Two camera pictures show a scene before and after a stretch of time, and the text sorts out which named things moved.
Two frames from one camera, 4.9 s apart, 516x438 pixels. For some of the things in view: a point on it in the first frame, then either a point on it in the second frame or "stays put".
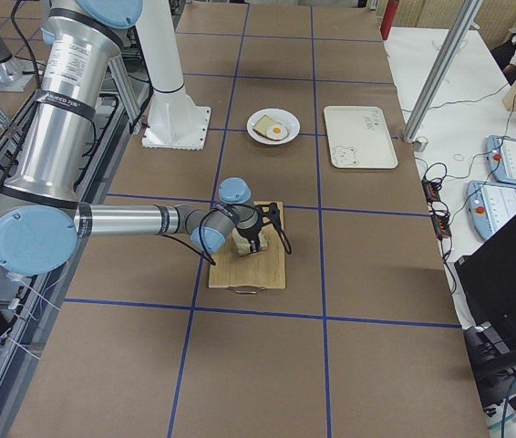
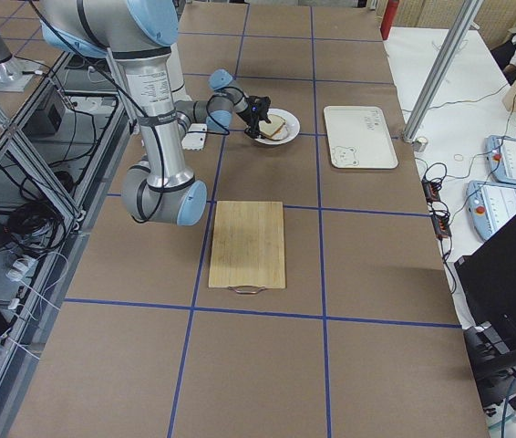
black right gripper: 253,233 → 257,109
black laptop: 505,283 stays put
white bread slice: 243,245 → 273,127
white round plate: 273,126 stays put
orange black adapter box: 431,191 stays put
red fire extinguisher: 389,14 stays put
